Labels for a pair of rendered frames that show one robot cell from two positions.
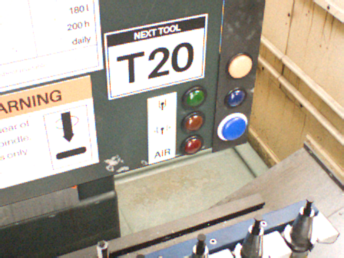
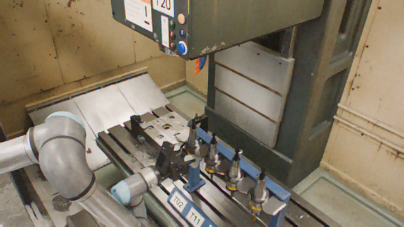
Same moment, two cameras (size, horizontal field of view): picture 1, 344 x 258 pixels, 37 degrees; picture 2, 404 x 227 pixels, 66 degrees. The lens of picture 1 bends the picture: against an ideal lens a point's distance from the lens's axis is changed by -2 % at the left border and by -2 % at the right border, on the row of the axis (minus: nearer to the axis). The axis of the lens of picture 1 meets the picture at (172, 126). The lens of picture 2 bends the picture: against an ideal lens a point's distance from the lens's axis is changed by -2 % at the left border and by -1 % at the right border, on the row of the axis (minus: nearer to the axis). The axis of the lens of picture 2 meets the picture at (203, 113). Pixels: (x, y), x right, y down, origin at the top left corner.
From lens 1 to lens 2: 0.89 m
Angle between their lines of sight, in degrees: 56
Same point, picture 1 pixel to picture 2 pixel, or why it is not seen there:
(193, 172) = (367, 217)
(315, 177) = not seen: outside the picture
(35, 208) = (254, 132)
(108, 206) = (284, 164)
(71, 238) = (264, 164)
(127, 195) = (320, 189)
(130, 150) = (158, 34)
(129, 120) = (158, 20)
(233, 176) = not seen: outside the picture
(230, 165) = not seen: outside the picture
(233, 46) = (180, 8)
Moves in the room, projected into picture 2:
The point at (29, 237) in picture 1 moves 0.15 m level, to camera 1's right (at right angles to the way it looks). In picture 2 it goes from (249, 145) to (260, 163)
